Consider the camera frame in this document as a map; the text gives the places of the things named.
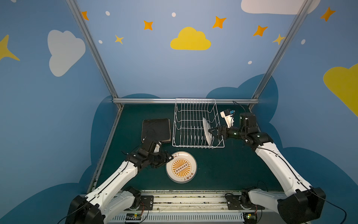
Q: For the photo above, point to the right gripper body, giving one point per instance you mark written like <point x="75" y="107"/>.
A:
<point x="220" y="131"/>

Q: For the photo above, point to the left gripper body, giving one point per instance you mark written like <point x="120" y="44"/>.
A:
<point x="163" y="158"/>

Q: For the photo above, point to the white round plate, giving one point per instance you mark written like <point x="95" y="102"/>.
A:
<point x="182" y="168"/>
<point x="206" y="128"/>

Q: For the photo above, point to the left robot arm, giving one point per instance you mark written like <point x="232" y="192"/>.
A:
<point x="101" y="205"/>

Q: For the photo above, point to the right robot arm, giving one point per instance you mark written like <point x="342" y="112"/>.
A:
<point x="300" y="202"/>

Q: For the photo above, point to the left controller board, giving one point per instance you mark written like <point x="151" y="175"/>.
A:
<point x="133" y="218"/>

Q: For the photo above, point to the controller board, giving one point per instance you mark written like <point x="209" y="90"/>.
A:
<point x="133" y="218"/>
<point x="250" y="218"/>

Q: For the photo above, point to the right controller board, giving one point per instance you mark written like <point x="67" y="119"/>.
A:
<point x="250" y="218"/>

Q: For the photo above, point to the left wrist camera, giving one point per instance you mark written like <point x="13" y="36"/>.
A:
<point x="157" y="147"/>

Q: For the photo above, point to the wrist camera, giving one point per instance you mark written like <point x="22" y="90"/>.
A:
<point x="157" y="147"/>
<point x="228" y="116"/>

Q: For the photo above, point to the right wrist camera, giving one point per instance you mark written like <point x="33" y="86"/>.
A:
<point x="228" y="116"/>

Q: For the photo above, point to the white wire dish rack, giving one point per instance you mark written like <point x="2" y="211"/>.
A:
<point x="187" y="123"/>

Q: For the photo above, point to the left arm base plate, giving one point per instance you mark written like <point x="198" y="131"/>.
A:
<point x="142" y="203"/>

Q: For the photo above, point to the aluminium rail base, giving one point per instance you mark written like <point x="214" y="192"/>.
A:
<point x="187" y="200"/>

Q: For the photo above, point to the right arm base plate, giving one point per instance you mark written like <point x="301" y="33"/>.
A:
<point x="235" y="202"/>

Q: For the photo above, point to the aluminium frame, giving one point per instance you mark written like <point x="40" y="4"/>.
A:
<point x="120" y="102"/>

